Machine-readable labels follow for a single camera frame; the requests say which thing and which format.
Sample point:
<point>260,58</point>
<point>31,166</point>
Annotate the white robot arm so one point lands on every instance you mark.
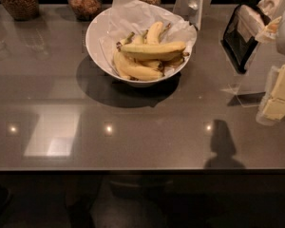
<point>274,32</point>

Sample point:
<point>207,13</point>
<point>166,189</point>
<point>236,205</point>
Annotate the front yellow banana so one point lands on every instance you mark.
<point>129,69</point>

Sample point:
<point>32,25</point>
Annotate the lower right hidden banana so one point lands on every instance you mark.
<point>160,65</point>

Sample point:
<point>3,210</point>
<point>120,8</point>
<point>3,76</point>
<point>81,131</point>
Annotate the top yellow banana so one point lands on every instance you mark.
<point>145,52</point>

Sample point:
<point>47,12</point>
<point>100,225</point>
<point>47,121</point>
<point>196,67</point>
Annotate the small rear left banana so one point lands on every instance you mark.
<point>133,38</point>

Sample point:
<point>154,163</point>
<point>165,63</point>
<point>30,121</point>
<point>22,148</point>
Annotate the upright rear yellow banana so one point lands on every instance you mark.
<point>155,32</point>

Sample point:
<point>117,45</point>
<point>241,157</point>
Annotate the white ceramic bowl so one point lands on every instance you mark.
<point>97,29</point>

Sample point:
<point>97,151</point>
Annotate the white paper liner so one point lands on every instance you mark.
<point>127,16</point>

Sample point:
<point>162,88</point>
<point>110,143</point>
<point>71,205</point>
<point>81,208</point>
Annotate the clear acrylic sign holder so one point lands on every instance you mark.
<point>192,10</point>

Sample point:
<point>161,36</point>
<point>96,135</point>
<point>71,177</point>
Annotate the middle glass cereal jar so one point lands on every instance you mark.
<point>85,10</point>

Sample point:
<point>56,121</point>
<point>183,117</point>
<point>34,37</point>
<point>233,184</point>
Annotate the black napkin holder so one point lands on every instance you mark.
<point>238,51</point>

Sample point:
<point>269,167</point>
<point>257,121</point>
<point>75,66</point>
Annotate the clear acrylic packet dispenser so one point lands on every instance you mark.
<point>254,87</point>

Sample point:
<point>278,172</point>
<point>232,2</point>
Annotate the white paper napkins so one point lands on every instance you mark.
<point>261,24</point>

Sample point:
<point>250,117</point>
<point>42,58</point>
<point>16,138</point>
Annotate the yellow butter packets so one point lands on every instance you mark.
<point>275,106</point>

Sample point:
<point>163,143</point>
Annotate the left glass cereal jar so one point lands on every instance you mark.
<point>21,10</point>

